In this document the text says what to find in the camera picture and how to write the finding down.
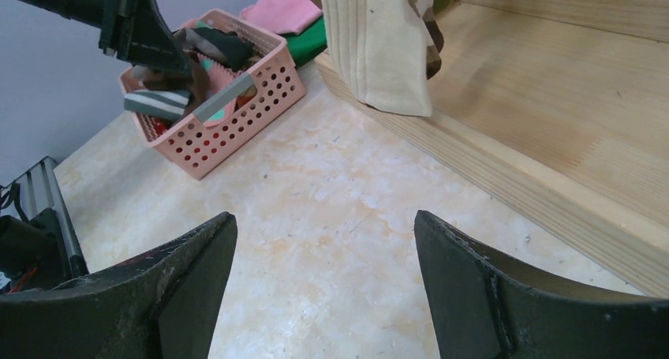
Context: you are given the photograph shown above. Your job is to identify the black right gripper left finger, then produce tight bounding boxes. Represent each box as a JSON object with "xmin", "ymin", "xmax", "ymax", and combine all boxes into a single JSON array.
[{"xmin": 1, "ymin": 212, "xmax": 237, "ymax": 358}]

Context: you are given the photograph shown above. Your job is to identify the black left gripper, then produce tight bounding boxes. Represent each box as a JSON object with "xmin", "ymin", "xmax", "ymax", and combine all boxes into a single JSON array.
[{"xmin": 17, "ymin": 0, "xmax": 190, "ymax": 75}]

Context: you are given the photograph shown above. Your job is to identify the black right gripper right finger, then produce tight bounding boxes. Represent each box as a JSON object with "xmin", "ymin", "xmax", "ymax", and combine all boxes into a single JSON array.
[{"xmin": 414, "ymin": 211, "xmax": 668, "ymax": 358}]

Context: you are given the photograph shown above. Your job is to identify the cream brown block sock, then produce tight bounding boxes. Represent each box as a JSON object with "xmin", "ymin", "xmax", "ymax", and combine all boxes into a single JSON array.
[{"xmin": 321, "ymin": 0, "xmax": 432, "ymax": 117}]

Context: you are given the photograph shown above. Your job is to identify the pink perforated basket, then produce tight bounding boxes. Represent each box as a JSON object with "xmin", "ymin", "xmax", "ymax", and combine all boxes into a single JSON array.
[{"xmin": 131, "ymin": 9, "xmax": 306, "ymax": 179}]

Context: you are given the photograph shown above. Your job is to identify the pink towel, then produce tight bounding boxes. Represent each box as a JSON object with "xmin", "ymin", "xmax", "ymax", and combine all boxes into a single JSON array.
[{"xmin": 239, "ymin": 0, "xmax": 323, "ymax": 35}]

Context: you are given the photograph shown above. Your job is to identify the green cloth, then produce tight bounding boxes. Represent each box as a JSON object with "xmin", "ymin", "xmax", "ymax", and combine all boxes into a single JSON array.
[{"xmin": 282, "ymin": 17, "xmax": 327, "ymax": 68}]

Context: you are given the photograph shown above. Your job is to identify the wooden rack base tray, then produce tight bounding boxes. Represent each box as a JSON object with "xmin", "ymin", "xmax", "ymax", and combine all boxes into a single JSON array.
[{"xmin": 314, "ymin": 0, "xmax": 669, "ymax": 300}]

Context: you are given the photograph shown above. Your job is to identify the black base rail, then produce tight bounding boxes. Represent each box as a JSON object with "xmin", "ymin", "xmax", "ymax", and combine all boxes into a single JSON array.
[{"xmin": 1, "ymin": 156, "xmax": 89, "ymax": 294}]

